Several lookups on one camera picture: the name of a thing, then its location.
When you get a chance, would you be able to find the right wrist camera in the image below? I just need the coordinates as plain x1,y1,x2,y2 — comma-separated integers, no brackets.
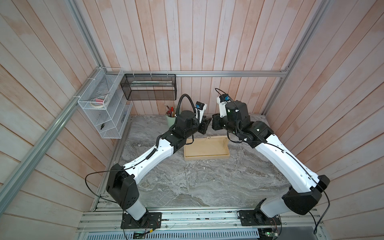
217,94,231,118

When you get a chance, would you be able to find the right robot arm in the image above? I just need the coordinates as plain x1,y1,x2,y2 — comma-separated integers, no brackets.
213,97,330,218

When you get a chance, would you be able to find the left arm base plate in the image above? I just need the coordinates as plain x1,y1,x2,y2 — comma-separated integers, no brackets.
121,212,162,230

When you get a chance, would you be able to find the black mesh wall basket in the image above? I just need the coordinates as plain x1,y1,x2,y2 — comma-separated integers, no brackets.
120,73,177,101

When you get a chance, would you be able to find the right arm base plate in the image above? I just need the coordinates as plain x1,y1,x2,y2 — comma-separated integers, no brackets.
237,210,281,227

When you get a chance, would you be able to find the wooden jewelry stand tray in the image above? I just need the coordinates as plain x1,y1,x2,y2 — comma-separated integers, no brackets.
184,136,230,161

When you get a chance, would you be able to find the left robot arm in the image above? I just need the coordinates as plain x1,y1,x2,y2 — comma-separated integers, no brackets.
106,111,212,225

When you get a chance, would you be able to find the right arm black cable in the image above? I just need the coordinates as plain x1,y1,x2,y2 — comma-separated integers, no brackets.
263,142,331,235

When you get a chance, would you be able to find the green pencil cup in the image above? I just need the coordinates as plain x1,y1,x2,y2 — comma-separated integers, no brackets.
166,115,176,128

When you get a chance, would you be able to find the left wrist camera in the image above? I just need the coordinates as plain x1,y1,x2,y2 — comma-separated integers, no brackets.
195,101,207,123

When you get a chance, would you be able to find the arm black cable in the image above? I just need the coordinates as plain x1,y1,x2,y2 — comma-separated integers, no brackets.
84,169,133,205
263,142,331,235

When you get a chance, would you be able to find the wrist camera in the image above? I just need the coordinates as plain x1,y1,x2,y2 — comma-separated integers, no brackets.
195,101,207,123
217,94,231,118

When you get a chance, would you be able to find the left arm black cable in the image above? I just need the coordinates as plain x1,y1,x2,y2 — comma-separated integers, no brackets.
84,169,133,205

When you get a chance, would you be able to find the white wire wall shelf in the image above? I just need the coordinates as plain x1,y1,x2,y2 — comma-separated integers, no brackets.
78,67,132,139

